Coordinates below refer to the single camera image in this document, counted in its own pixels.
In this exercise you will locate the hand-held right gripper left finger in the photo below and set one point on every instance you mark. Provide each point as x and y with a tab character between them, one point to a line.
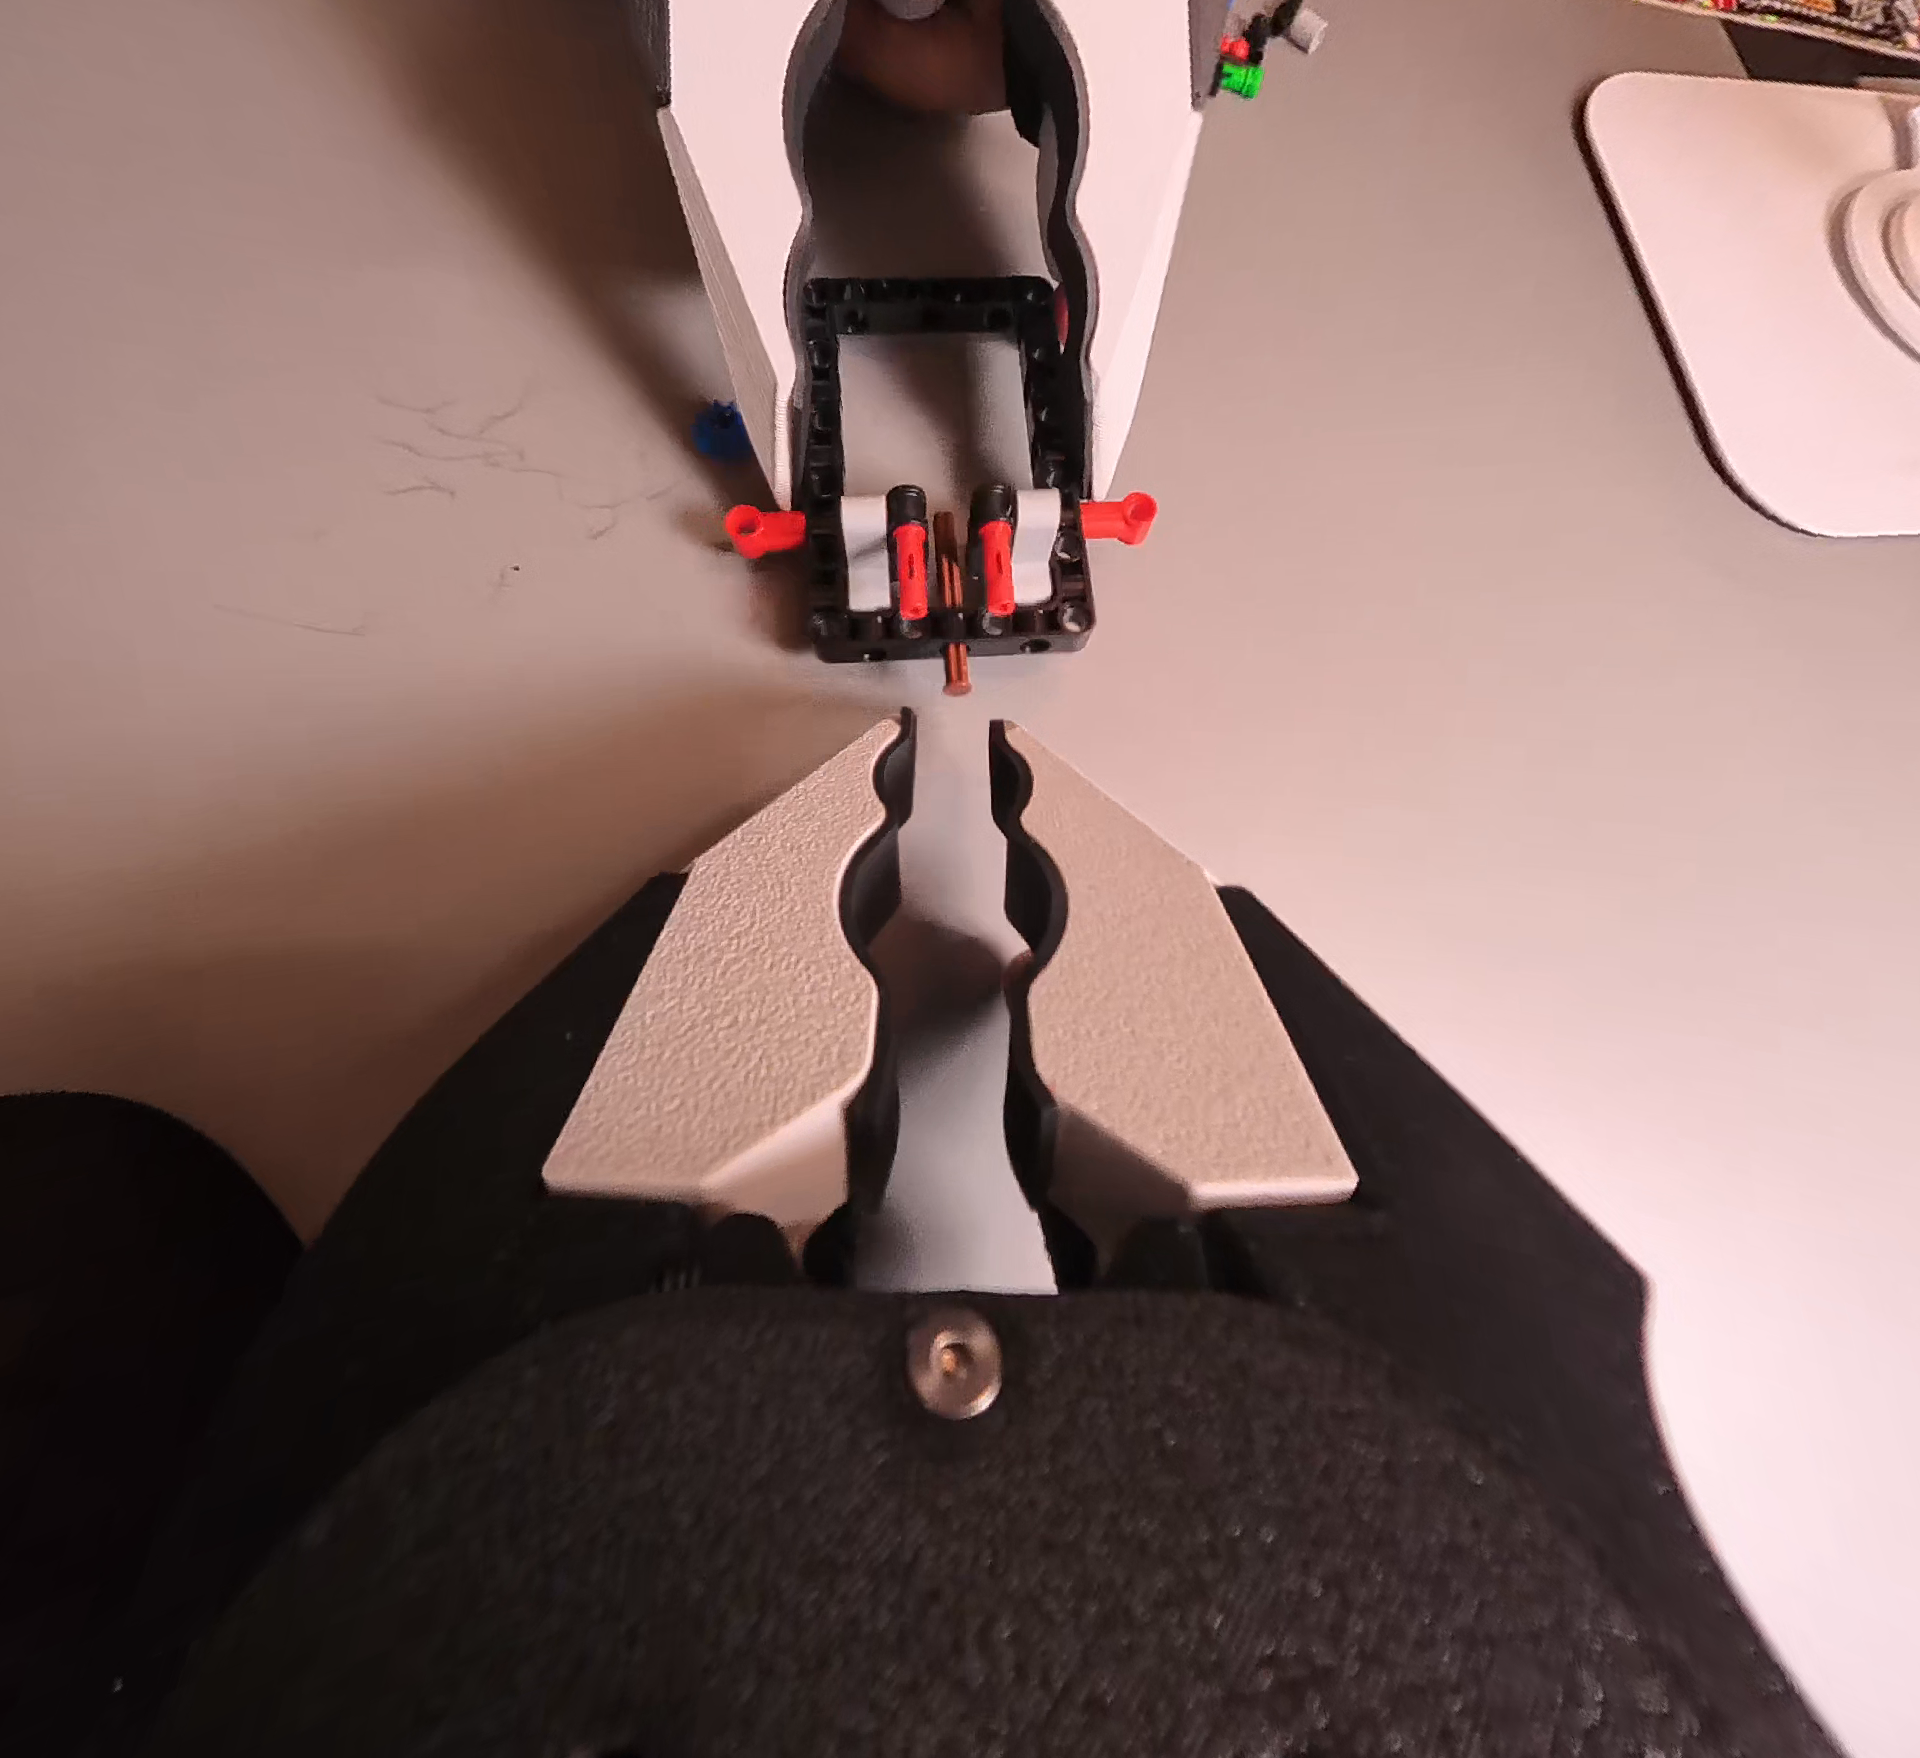
720	1038

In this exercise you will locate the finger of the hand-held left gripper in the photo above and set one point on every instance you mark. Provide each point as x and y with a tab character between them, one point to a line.
733	19
1124	19

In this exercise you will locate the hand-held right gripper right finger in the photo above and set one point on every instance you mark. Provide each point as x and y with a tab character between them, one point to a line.
1168	1038

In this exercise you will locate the blue lego gear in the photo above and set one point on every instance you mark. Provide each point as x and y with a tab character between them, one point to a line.
720	430

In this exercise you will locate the black lego frame assembly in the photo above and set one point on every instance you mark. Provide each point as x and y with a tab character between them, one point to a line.
822	421

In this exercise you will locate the brown lego axle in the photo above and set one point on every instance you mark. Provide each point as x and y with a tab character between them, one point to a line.
951	587

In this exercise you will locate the pile of small lego pieces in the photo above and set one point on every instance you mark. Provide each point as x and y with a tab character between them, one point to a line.
1239	78

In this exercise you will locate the person's left hand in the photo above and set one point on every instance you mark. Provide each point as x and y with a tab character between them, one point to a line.
939	62

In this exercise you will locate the white book stand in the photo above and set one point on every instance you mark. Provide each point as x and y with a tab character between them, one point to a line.
1726	287

